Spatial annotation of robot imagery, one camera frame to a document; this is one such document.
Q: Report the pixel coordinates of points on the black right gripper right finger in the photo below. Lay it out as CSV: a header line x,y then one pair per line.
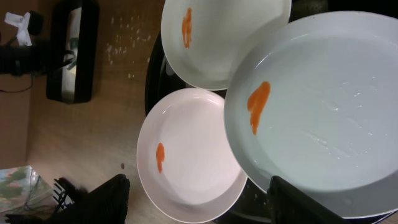
x,y
289,205

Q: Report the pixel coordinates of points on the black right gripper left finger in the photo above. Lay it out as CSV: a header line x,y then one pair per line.
x,y
108,203

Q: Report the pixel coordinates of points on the pale blue plate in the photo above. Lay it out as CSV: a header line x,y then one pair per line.
x,y
316,104

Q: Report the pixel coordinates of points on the cream white plate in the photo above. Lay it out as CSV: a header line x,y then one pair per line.
x,y
205,40

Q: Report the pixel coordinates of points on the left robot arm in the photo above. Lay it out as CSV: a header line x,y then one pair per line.
x,y
23,55

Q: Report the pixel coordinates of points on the round black tray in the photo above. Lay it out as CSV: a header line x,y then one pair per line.
x,y
161,80

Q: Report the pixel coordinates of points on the black rectangular soap tray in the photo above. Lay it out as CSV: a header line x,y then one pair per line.
x,y
73,37

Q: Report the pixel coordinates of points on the pink white plate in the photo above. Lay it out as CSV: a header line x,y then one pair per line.
x,y
184,161

